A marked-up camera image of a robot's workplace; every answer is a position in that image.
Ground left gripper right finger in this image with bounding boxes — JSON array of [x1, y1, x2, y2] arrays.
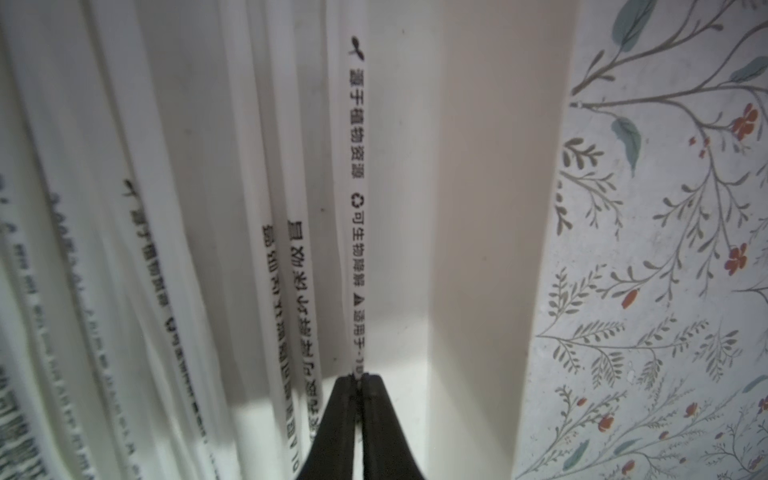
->
[[359, 373, 425, 480]]

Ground white storage tray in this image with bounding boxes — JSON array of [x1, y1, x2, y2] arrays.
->
[[0, 0, 582, 480]]

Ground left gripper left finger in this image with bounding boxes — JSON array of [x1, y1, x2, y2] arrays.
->
[[297, 375, 358, 480]]

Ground straw pile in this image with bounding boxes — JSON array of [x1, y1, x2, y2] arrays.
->
[[326, 1, 370, 378]]

